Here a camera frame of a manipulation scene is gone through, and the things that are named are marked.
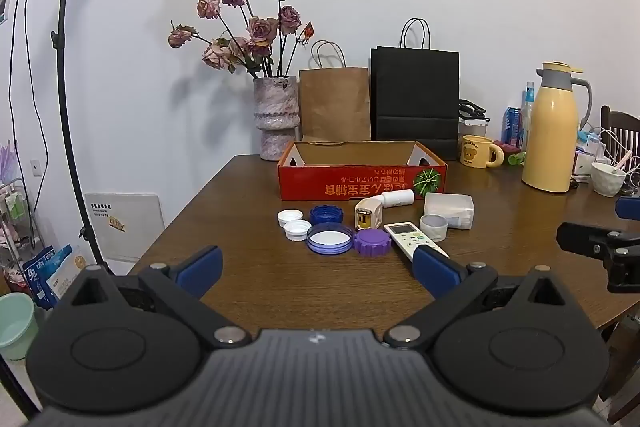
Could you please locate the yellow bear mug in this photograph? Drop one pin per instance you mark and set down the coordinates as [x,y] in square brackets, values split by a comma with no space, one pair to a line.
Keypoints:
[475,152]

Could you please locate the black paper bag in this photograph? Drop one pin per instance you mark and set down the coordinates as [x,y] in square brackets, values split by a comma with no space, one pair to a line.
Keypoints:
[415,97]

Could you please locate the purple jar lid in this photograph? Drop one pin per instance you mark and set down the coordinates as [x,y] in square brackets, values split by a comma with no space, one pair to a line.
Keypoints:
[372,243]

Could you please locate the red cardboard box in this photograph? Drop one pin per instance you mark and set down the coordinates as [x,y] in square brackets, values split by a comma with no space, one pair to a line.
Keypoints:
[345,187]

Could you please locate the blue white bags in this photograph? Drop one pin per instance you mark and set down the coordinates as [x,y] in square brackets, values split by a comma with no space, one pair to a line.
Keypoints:
[50,272]

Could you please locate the white wall panel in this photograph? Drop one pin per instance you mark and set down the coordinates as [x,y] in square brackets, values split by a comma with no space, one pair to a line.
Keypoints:
[125,222]

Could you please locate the small green bottle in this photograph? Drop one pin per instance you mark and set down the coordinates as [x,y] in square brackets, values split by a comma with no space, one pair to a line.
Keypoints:
[516,158]

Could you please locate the blue white package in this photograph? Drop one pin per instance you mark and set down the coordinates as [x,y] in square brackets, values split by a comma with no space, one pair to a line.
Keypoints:
[589,152]

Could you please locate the blue rimmed jar lid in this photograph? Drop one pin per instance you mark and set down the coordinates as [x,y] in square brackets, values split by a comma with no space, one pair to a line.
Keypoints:
[329,238]

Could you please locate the container with black clips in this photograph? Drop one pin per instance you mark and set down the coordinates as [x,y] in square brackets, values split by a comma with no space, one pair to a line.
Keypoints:
[471,119]

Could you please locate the small dark red box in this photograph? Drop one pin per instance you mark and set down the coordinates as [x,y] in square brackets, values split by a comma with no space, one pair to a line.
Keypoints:
[504,149]

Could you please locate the clear plastic bottle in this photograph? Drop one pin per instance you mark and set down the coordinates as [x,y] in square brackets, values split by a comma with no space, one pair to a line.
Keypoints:
[527,112]

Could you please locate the white spray bottle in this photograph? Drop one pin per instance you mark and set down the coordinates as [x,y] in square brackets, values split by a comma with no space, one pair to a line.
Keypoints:
[399,198]

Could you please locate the wall socket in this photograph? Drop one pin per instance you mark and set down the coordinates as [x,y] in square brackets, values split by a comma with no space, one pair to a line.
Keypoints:
[36,168]

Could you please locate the brown paper bag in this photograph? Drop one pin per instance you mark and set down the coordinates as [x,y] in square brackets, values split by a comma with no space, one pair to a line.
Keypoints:
[334,107]

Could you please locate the blue drink can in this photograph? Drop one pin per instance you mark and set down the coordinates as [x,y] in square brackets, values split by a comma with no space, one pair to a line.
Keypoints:
[511,126]

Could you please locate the dried pink rose bouquet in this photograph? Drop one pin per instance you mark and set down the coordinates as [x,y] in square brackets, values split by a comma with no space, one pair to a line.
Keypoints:
[262,29]

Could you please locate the blue bottle cap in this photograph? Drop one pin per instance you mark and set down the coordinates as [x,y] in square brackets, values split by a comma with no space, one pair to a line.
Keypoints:
[326,213]

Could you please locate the white spoon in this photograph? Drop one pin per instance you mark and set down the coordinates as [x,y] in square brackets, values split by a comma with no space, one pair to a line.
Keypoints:
[624,161]

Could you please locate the translucent plastic box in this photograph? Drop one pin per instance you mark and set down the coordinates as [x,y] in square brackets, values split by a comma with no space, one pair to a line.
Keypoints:
[450,208]

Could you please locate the white ceramic bowl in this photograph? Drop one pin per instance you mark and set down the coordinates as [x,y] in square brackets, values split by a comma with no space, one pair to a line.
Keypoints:
[607,181]

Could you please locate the white bottle cap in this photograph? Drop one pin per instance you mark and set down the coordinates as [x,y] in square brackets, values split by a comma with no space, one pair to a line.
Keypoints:
[297,231]
[290,217]

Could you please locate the yellow thermos jug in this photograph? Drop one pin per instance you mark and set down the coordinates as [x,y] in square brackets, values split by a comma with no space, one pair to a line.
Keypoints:
[550,132]

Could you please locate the beige charger plug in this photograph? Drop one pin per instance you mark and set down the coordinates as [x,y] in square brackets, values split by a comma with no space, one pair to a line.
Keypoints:
[369,213]

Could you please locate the white remote control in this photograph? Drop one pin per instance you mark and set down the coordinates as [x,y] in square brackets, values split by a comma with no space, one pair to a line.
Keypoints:
[406,235]

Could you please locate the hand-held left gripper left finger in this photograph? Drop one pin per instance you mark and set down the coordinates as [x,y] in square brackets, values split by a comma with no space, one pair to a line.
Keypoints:
[202,269]

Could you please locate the pink marbled vase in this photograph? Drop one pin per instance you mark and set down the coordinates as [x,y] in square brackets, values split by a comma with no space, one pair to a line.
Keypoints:
[276,117]

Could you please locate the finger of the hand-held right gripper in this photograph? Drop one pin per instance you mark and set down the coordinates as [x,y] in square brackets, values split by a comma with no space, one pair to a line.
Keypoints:
[620,257]
[630,208]

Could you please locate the white tape roll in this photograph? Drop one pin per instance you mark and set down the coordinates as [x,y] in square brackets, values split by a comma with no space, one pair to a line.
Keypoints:
[434,228]

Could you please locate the black light stand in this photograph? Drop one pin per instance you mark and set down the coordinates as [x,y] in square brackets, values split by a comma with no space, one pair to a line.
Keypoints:
[58,41]

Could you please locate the green plastic bucket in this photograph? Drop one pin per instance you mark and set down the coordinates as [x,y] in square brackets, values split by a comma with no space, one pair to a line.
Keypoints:
[17,324]

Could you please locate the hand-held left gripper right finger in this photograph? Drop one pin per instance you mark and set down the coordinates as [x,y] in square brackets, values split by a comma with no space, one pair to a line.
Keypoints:
[435,269]

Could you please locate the wooden chair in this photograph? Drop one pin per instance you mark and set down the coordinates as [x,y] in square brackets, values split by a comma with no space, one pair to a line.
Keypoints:
[625,367]
[622,119]

